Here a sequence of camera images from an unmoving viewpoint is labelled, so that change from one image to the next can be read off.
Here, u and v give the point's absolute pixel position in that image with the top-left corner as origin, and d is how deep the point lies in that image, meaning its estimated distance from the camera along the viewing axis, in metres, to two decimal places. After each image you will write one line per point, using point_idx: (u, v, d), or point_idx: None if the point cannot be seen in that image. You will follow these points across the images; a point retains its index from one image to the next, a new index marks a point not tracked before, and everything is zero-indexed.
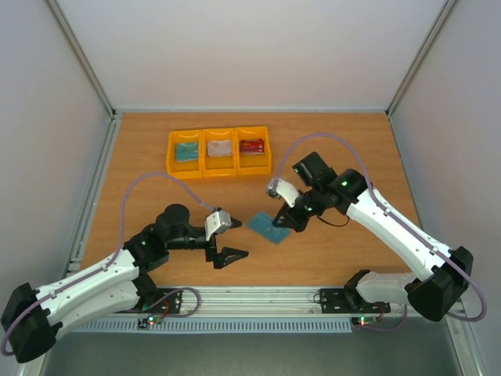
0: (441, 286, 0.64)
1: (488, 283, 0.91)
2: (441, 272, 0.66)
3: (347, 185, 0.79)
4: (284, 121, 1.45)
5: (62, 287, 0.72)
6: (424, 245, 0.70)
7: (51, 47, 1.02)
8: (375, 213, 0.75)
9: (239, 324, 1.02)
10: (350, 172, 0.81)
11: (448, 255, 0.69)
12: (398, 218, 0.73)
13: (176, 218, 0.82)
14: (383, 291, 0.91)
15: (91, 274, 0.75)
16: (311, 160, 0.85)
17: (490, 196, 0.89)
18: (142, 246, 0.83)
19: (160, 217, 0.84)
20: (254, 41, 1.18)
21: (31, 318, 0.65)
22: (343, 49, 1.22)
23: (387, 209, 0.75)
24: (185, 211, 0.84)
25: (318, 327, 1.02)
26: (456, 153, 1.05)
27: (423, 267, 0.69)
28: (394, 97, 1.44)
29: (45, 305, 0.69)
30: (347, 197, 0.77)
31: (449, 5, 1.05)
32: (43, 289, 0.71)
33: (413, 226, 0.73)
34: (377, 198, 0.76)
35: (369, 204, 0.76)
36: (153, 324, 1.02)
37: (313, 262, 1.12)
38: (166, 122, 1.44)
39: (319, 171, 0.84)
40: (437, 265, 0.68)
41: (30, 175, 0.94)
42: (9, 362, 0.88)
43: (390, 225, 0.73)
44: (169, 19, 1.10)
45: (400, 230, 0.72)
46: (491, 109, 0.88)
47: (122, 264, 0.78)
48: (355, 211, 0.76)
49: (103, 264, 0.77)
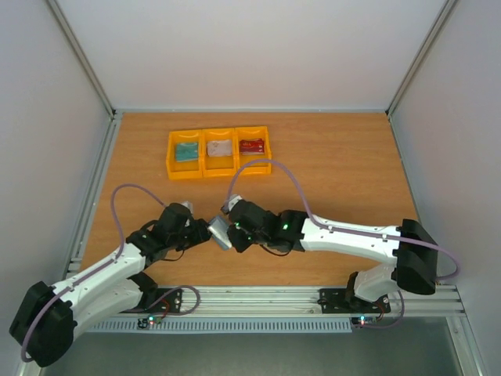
0: (409, 265, 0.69)
1: (488, 284, 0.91)
2: (404, 253, 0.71)
3: (289, 226, 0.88)
4: (284, 121, 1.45)
5: (78, 280, 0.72)
6: (376, 237, 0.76)
7: (51, 46, 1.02)
8: (323, 236, 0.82)
9: (239, 324, 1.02)
10: (286, 215, 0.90)
11: (400, 233, 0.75)
12: (343, 229, 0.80)
13: (182, 209, 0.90)
14: (379, 287, 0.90)
15: (102, 267, 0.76)
16: (251, 211, 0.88)
17: (491, 195, 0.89)
18: (143, 239, 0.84)
19: (165, 209, 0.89)
20: (254, 41, 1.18)
21: (54, 312, 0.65)
22: (343, 50, 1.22)
23: (329, 227, 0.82)
24: (189, 209, 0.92)
25: (318, 327, 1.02)
26: (456, 153, 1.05)
27: (385, 256, 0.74)
28: (394, 97, 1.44)
29: (66, 298, 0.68)
30: (293, 235, 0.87)
31: (449, 5, 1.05)
32: (59, 285, 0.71)
33: (358, 226, 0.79)
34: (318, 221, 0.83)
35: (314, 232, 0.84)
36: (153, 324, 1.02)
37: (312, 262, 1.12)
38: (167, 122, 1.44)
39: (262, 218, 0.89)
40: (395, 247, 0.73)
41: (30, 174, 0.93)
42: (9, 360, 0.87)
43: (339, 240, 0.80)
44: (168, 19, 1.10)
45: (348, 238, 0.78)
46: (491, 107, 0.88)
47: (130, 254, 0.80)
48: (308, 243, 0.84)
49: (113, 256, 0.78)
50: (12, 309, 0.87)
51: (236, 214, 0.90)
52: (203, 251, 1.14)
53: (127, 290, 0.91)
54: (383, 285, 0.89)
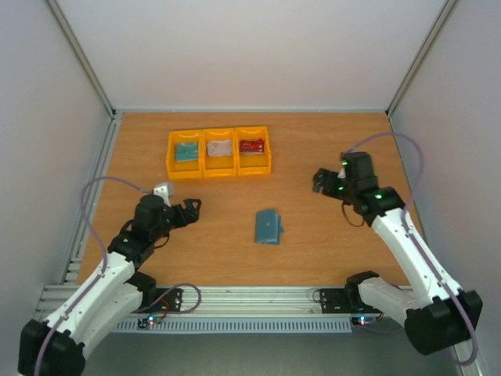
0: (435, 315, 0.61)
1: (486, 286, 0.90)
2: (441, 305, 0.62)
3: (380, 199, 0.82)
4: (284, 121, 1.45)
5: (70, 305, 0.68)
6: (434, 275, 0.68)
7: (50, 47, 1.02)
8: (396, 230, 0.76)
9: (239, 324, 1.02)
10: (388, 190, 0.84)
11: (457, 293, 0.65)
12: (416, 242, 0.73)
13: (153, 202, 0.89)
14: (385, 305, 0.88)
15: (90, 287, 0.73)
16: (363, 163, 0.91)
17: (491, 196, 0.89)
18: (125, 243, 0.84)
19: (138, 207, 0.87)
20: (253, 41, 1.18)
21: (55, 343, 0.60)
22: (342, 50, 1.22)
23: (410, 230, 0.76)
24: (161, 198, 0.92)
25: (318, 327, 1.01)
26: (456, 152, 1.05)
27: (425, 294, 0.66)
28: (394, 96, 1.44)
29: (63, 327, 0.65)
30: (377, 207, 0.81)
31: (449, 5, 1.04)
32: (52, 317, 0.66)
33: (431, 254, 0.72)
34: (405, 218, 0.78)
35: (394, 222, 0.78)
36: (153, 324, 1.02)
37: (313, 262, 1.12)
38: (167, 122, 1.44)
39: (365, 175, 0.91)
40: (440, 296, 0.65)
41: (29, 174, 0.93)
42: (9, 361, 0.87)
43: (406, 247, 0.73)
44: (167, 19, 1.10)
45: (415, 254, 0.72)
46: (491, 107, 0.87)
47: (116, 265, 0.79)
48: (379, 223, 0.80)
49: (99, 271, 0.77)
50: (12, 309, 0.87)
51: (348, 157, 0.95)
52: (203, 251, 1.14)
53: (125, 294, 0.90)
54: (390, 305, 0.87)
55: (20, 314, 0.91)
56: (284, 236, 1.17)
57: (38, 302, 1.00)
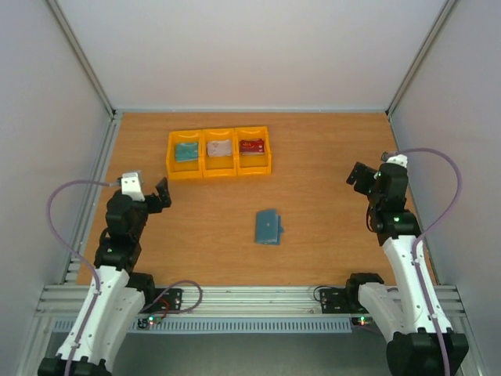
0: (414, 344, 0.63)
1: (487, 286, 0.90)
2: (423, 337, 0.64)
3: (399, 223, 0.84)
4: (285, 121, 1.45)
5: (77, 333, 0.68)
6: (427, 308, 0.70)
7: (51, 47, 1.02)
8: (404, 257, 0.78)
9: (239, 324, 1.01)
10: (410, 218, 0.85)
11: (445, 330, 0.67)
12: (419, 273, 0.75)
13: (122, 204, 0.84)
14: (377, 316, 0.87)
15: (91, 307, 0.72)
16: (399, 183, 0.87)
17: (490, 196, 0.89)
18: (109, 253, 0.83)
19: (107, 215, 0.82)
20: (253, 41, 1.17)
21: (77, 371, 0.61)
22: (342, 50, 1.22)
23: (417, 259, 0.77)
24: (127, 197, 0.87)
25: (318, 327, 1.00)
26: (455, 152, 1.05)
27: (413, 323, 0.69)
28: (394, 97, 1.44)
29: (79, 355, 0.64)
30: (392, 230, 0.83)
31: (449, 5, 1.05)
32: (63, 349, 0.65)
33: (430, 288, 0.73)
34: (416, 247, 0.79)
35: (403, 247, 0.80)
36: (153, 324, 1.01)
37: (313, 262, 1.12)
38: (167, 122, 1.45)
39: (396, 195, 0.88)
40: (427, 329, 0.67)
41: (29, 174, 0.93)
42: (12, 361, 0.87)
43: (409, 275, 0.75)
44: (168, 19, 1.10)
45: (415, 283, 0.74)
46: (491, 107, 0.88)
47: (109, 278, 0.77)
48: (390, 244, 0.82)
49: (95, 289, 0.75)
50: (13, 309, 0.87)
51: (384, 169, 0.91)
52: (203, 252, 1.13)
53: (127, 298, 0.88)
54: (380, 318, 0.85)
55: (20, 314, 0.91)
56: (284, 236, 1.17)
57: (38, 302, 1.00)
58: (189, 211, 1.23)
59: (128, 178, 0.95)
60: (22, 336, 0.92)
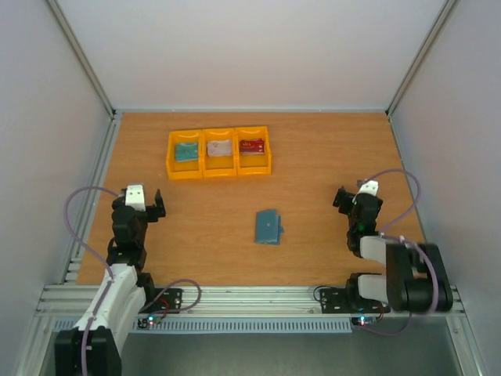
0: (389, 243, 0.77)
1: (487, 286, 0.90)
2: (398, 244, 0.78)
3: None
4: (284, 121, 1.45)
5: (94, 308, 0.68)
6: None
7: (51, 48, 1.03)
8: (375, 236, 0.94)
9: (239, 324, 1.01)
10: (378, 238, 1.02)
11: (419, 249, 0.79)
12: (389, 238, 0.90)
13: (124, 215, 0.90)
14: (380, 291, 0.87)
15: (106, 289, 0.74)
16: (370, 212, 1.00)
17: (490, 196, 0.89)
18: (120, 258, 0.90)
19: (115, 225, 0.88)
20: (252, 40, 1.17)
21: (95, 339, 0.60)
22: (342, 50, 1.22)
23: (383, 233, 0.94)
24: (129, 207, 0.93)
25: (318, 327, 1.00)
26: (455, 152, 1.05)
27: None
28: (394, 96, 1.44)
29: (96, 325, 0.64)
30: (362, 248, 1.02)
31: (449, 5, 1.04)
32: (80, 323, 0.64)
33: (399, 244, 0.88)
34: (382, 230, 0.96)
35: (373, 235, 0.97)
36: (153, 324, 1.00)
37: (313, 262, 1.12)
38: (167, 122, 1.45)
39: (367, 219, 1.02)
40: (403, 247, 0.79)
41: (29, 174, 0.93)
42: (12, 360, 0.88)
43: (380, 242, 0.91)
44: (167, 19, 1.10)
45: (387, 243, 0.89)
46: (491, 107, 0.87)
47: (122, 272, 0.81)
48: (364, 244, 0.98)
49: (109, 276, 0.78)
50: (13, 309, 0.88)
51: (358, 197, 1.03)
52: (203, 251, 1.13)
53: (131, 294, 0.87)
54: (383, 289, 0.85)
55: (21, 315, 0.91)
56: (284, 236, 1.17)
57: (39, 302, 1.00)
58: (189, 211, 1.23)
59: (134, 189, 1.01)
60: (23, 336, 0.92)
